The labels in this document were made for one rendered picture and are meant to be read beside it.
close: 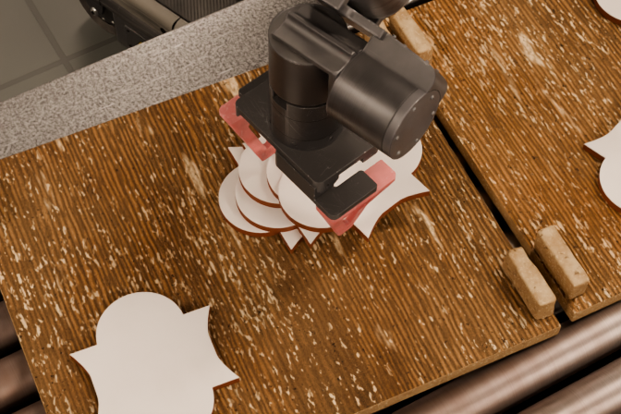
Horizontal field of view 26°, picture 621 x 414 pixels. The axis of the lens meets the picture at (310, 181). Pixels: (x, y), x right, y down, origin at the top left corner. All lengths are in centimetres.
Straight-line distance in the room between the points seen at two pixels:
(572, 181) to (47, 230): 46
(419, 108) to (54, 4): 171
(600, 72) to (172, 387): 50
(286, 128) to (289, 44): 9
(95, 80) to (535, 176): 42
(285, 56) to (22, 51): 161
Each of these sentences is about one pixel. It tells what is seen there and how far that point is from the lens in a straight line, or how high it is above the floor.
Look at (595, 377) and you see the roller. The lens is 114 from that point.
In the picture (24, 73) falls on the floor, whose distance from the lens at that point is 249.
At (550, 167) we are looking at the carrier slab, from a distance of 121.
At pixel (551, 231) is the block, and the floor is 96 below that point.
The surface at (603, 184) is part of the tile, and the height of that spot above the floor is 94.
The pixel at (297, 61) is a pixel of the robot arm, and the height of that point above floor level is 119.
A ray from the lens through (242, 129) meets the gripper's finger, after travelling 108.
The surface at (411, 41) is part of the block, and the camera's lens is 124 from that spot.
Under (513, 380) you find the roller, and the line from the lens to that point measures 112.
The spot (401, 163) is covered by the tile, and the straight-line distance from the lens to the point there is 114.
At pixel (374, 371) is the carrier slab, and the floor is 94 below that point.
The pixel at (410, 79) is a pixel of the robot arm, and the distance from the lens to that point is 93.
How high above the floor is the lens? 192
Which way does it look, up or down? 57 degrees down
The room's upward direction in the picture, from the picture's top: straight up
